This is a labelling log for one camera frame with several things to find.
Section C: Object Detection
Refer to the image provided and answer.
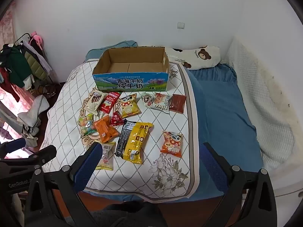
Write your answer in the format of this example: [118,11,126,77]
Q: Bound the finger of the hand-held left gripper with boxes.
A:
[0,137,27,159]
[0,145,58,171]

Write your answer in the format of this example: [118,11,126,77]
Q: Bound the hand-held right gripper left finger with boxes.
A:
[24,142,105,227]

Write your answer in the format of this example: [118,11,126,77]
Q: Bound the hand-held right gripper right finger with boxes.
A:
[201,142,278,227]

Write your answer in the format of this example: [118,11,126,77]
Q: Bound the pale yellow snack packet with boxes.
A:
[95,141,116,171]

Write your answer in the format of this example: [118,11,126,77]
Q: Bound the orange panda snack packet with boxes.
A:
[160,131,184,158]

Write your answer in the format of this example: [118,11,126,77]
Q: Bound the black and yellow snack packet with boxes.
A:
[115,119,153,164]

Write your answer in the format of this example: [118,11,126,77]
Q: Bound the small yellow panda packet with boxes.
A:
[119,94,140,119]

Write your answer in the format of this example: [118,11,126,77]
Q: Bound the cardboard box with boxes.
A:
[92,46,170,92]

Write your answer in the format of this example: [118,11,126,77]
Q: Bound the pile of clothes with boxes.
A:
[17,95,51,147]

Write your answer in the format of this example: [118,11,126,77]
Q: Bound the colourful candy packet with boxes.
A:
[79,113,97,136]

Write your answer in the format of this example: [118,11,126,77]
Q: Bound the small red triangular packet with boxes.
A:
[109,112,125,126]

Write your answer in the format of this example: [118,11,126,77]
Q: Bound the blue bedsheet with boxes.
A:
[85,50,264,201]

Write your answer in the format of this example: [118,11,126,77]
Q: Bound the white wafer packet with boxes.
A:
[86,91,108,116]

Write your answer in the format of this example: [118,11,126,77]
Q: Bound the white diamond-pattern quilt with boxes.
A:
[39,60,201,202]

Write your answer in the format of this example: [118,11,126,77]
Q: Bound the dark red snack packet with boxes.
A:
[169,94,187,113]

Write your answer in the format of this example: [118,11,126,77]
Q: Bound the hanging clothes on rack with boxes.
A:
[0,31,53,101]

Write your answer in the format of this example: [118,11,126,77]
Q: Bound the white cookie packet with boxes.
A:
[151,93,173,114]

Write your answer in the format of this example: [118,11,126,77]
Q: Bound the small white red candy packet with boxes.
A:
[141,93,155,108]

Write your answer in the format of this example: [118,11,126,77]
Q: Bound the white knit blanket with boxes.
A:
[223,37,299,194]

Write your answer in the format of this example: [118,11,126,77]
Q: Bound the bear-print pillow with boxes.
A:
[164,45,220,71]

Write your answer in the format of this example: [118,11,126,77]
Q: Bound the pink patterned curtain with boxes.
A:
[0,3,17,49]

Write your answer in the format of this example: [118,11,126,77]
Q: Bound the teal pillow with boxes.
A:
[104,40,138,51]

